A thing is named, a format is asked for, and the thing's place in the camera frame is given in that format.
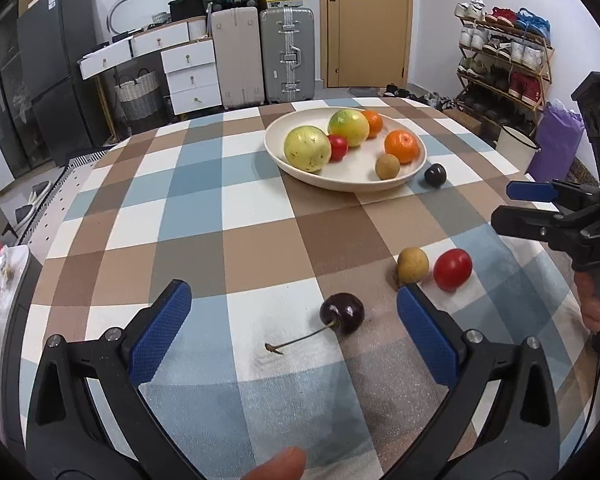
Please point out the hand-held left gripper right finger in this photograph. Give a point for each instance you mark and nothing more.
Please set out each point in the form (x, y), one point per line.
(425, 332)

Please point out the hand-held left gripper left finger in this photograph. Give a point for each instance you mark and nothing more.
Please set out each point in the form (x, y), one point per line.
(160, 332)

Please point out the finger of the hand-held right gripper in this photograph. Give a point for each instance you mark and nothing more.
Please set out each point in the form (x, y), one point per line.
(530, 191)
(525, 222)

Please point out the red tomato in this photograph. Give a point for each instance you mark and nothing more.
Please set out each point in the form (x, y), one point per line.
(452, 270)
(339, 148)

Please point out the brown longan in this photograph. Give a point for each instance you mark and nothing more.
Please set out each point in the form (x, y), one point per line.
(412, 265)
(387, 167)

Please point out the dark cherry with stem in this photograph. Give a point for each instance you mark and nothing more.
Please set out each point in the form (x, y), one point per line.
(342, 314)

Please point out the orange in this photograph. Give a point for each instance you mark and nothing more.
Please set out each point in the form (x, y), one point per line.
(375, 122)
(402, 146)

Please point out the cream round plate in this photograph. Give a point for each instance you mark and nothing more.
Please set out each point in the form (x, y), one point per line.
(355, 177)

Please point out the green guava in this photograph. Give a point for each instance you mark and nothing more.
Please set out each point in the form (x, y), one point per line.
(349, 127)

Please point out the speckled yellow-green guava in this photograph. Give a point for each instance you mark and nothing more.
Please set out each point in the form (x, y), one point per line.
(307, 149)

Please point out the person's right hand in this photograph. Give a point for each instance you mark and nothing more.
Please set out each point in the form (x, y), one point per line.
(592, 305)

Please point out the person's left hand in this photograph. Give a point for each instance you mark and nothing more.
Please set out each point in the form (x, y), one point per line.
(275, 466)

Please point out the white bucket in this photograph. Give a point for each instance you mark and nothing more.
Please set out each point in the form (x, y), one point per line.
(516, 152)

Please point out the purple bag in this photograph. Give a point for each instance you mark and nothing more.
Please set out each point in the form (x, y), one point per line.
(560, 145)

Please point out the dark plum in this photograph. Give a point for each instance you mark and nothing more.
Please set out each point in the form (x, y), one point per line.
(436, 175)

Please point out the brown cardboard box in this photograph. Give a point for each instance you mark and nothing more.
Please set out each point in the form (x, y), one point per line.
(465, 121)

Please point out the wooden shoe rack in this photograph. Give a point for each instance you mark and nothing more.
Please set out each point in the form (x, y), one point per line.
(547, 67)

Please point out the shoe rack with shoes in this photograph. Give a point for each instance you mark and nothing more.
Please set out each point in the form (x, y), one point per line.
(505, 55)

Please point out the grey side cabinet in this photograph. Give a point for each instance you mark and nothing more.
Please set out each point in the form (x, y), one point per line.
(20, 360)

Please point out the dark shoes pile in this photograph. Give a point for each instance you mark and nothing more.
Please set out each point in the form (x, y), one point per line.
(415, 95)

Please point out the clear plastic bag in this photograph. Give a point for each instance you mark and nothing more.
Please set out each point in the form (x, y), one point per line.
(10, 272)

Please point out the patterned rug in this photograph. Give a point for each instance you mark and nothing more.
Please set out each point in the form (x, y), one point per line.
(55, 195)

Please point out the grey slippers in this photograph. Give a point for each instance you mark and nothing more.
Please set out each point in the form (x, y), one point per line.
(30, 205)

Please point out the wooden door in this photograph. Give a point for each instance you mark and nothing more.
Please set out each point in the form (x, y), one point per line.
(365, 25)

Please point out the woven laundry basket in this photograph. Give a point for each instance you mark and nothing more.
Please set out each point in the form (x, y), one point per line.
(137, 97)

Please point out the white drawer cabinet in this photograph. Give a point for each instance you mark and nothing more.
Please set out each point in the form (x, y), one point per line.
(190, 80)

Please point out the dark glass-door cabinet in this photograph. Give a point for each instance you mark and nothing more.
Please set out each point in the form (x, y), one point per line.
(2, 110)

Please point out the silver suitcase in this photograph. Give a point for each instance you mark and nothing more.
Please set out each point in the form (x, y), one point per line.
(287, 55)

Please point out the dark grey refrigerator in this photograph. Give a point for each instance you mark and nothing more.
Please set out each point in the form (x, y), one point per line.
(55, 70)

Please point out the beige suitcase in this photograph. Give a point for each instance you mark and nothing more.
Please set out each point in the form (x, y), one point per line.
(236, 57)

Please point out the yellow and black shoe box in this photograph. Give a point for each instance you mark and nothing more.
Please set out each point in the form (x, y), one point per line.
(280, 0)

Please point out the black storage box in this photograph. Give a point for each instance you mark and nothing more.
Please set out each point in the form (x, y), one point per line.
(187, 10)

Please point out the oval metal frame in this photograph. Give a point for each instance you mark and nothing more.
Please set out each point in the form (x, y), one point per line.
(111, 15)

